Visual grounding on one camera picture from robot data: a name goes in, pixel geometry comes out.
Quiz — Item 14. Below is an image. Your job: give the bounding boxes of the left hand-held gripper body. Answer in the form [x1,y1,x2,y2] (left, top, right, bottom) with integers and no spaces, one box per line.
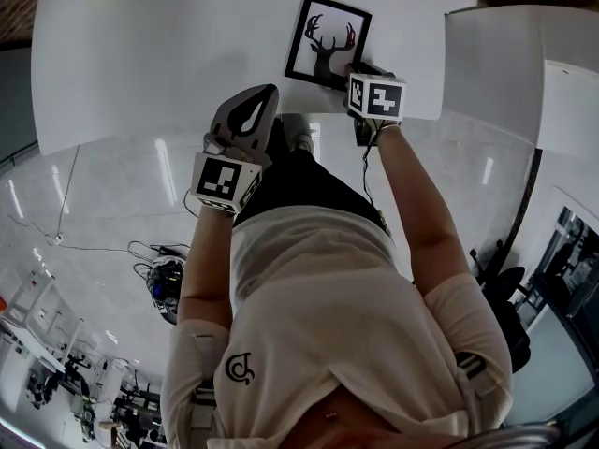
[189,83,281,216]

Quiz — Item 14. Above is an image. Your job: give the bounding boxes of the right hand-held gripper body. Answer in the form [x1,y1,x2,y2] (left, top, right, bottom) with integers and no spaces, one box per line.
[344,62,406,124]

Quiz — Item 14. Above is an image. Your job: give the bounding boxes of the black deer picture frame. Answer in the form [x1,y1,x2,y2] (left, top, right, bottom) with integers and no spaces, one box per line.
[284,0,373,94]

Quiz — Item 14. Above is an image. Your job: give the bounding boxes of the person's right forearm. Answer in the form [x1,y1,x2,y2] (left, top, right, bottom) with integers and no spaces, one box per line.
[375,124,475,298]

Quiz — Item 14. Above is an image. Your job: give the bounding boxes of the person's left forearm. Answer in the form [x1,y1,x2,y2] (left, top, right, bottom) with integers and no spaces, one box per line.
[179,207,236,332]

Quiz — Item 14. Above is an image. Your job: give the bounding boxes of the person's right hand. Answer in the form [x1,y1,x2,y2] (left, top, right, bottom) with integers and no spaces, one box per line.
[351,113,402,134]

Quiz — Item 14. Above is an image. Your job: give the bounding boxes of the grey shoe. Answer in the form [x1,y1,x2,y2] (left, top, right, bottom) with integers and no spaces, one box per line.
[279,112,317,154]

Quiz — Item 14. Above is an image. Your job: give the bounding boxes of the black trousers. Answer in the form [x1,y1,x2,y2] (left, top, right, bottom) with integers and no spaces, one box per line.
[232,115,390,234]

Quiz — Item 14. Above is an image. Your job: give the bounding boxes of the white t-shirt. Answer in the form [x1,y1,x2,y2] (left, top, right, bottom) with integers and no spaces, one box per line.
[160,205,515,449]

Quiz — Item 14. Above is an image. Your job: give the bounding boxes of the white metal shelf rack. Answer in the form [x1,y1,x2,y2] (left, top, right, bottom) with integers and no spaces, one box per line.
[0,273,86,374]

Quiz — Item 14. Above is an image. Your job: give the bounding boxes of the black office chair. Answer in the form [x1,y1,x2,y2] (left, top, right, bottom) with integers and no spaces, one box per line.
[469,239,533,374]

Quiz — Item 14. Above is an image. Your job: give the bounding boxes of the glass door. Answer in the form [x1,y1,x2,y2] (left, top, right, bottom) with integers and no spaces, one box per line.
[527,205,599,345]

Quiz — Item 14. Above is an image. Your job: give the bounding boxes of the silver metal tube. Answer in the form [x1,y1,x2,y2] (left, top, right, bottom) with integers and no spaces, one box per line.
[437,419,565,449]

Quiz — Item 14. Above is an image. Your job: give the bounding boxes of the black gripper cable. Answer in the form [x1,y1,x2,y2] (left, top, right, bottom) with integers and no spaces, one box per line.
[361,128,379,210]

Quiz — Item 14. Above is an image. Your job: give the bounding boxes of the bundle of cables and electronics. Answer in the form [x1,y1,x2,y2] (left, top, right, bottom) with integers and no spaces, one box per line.
[127,239,192,326]

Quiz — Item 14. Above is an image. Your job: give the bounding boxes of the white power strip with cable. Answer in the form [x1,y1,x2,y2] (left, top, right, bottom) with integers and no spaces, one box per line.
[7,143,155,254]

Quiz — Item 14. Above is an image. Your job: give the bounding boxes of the grey harness strap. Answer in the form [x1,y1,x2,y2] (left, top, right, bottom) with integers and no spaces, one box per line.
[454,350,489,395]
[190,380,220,433]

